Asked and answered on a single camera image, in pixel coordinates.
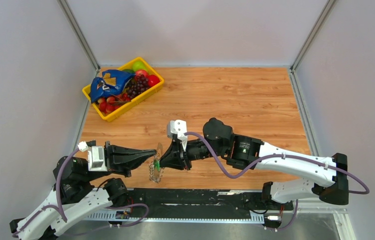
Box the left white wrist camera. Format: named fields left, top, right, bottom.
left=77, top=140, right=108, bottom=172

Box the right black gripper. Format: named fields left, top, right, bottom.
left=157, top=137, right=227, bottom=171

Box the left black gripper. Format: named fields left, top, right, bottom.
left=83, top=139, right=158, bottom=182

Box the purple grape bunch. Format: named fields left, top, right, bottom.
left=126, top=75, right=150, bottom=99

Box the large keyring with small rings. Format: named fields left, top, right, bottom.
left=149, top=142, right=164, bottom=184

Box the red apple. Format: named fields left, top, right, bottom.
left=135, top=69, right=149, bottom=78

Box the yellow plastic basket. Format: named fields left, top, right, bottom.
left=82, top=57, right=164, bottom=122

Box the blue chip bag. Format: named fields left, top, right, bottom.
left=89, top=69, right=135, bottom=104

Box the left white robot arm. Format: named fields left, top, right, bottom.
left=9, top=140, right=157, bottom=240

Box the green apple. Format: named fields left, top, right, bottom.
left=132, top=60, right=148, bottom=72

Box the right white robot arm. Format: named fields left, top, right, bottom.
left=158, top=117, right=350, bottom=209

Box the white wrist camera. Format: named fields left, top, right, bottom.
left=77, top=140, right=108, bottom=172
left=166, top=119, right=188, bottom=152

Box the white slotted cable duct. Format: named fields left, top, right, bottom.
left=64, top=208, right=265, bottom=224

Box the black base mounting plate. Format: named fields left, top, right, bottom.
left=117, top=188, right=294, bottom=220

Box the red cherries pile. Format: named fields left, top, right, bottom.
left=95, top=93, right=132, bottom=115

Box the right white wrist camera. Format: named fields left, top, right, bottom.
left=166, top=119, right=188, bottom=152

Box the red tomato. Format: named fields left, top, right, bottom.
left=147, top=74, right=160, bottom=88

